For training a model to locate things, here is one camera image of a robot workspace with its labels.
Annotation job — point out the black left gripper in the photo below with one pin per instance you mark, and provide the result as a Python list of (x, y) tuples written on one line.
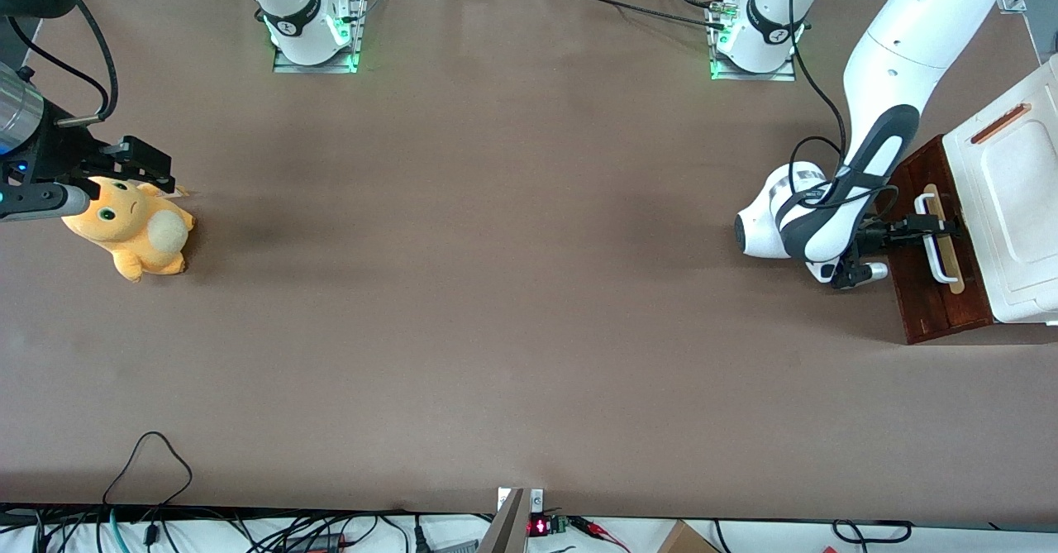
[(879, 235)]

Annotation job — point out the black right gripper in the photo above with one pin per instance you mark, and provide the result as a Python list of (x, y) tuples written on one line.
[(62, 153)]

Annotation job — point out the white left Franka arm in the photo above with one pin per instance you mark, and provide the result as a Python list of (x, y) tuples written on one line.
[(917, 32)]

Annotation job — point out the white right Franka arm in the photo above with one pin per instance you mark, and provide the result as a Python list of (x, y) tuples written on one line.
[(302, 24)]

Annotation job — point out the orange plush toy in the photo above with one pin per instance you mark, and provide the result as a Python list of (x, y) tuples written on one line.
[(124, 231)]

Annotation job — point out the dark brown wooden cabinet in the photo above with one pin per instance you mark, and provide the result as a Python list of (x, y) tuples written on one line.
[(913, 305)]

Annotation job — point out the white cabinet box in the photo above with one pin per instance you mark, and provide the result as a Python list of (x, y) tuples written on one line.
[(1017, 197)]

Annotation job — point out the brown cardboard piece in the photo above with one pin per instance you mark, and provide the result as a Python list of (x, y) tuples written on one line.
[(682, 541)]

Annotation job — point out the red clip lead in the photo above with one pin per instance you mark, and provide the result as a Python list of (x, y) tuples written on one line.
[(595, 526)]

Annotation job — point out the red digit display module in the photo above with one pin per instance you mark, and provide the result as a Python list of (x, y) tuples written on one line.
[(539, 526)]

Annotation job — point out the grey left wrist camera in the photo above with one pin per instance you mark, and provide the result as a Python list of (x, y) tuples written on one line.
[(868, 272)]

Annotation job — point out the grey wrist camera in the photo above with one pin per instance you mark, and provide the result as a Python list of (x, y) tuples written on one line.
[(868, 272), (45, 202)]

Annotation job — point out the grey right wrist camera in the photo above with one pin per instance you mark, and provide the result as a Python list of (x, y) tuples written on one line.
[(45, 202)]

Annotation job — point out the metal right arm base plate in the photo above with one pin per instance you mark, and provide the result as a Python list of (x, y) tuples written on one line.
[(289, 68)]

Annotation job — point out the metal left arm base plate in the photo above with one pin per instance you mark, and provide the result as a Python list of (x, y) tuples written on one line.
[(752, 76)]

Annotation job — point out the white bracket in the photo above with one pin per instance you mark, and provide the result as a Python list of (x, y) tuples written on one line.
[(537, 501)]

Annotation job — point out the grey metal post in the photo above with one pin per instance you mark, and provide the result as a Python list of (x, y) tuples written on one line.
[(506, 532)]

